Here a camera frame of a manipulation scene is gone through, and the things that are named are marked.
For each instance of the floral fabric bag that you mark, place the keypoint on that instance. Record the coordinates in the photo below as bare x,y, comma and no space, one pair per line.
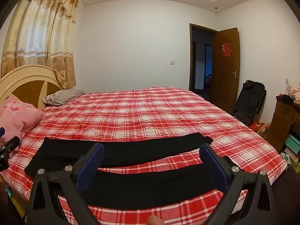
264,129

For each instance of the black bag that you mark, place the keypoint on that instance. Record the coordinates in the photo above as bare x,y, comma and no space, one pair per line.
249,100

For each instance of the pink floral pillow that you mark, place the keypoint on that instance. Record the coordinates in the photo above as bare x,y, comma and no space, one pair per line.
18,117

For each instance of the dark wooden door frame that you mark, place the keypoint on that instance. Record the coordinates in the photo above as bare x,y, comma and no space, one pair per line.
191,51

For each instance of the brown wooden door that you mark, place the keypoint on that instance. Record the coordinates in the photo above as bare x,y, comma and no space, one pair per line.
225,79

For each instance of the black pants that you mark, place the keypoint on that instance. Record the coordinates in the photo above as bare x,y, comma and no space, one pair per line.
145,150

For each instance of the cream wooden headboard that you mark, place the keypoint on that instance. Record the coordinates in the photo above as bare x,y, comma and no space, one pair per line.
14,79

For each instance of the brown wooden cabinet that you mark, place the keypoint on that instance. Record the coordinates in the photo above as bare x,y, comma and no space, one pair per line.
281,121

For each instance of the red paper door decoration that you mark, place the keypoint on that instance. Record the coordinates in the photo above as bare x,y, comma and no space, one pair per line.
226,49

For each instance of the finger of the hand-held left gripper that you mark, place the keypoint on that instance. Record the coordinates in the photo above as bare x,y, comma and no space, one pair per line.
10,144
1,131

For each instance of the red plaid bed sheet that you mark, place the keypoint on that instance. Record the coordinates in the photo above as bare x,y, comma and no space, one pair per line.
140,112

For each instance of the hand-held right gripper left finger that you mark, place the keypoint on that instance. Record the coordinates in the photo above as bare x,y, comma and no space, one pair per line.
93,164

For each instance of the dark cloth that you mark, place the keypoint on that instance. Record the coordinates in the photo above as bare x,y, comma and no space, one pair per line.
286,99

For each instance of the grey striped pillow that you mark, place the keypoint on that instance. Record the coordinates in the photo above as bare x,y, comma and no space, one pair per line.
61,97

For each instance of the teal cardboard box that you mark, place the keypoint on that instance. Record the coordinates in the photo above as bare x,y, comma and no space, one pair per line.
293,141

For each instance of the white cardboard box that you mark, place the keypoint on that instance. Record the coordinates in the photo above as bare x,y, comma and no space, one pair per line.
289,158

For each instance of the red plush toy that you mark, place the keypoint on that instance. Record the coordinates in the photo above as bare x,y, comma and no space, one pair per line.
256,125

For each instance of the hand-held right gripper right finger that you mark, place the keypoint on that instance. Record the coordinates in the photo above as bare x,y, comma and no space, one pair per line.
215,166

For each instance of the person's right hand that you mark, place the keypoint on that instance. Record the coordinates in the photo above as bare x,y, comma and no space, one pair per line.
155,220

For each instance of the pink cloth bundle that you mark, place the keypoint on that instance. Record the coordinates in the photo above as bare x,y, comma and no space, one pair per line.
296,96

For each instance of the beige floral curtain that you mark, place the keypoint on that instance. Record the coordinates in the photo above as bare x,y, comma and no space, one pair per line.
35,28

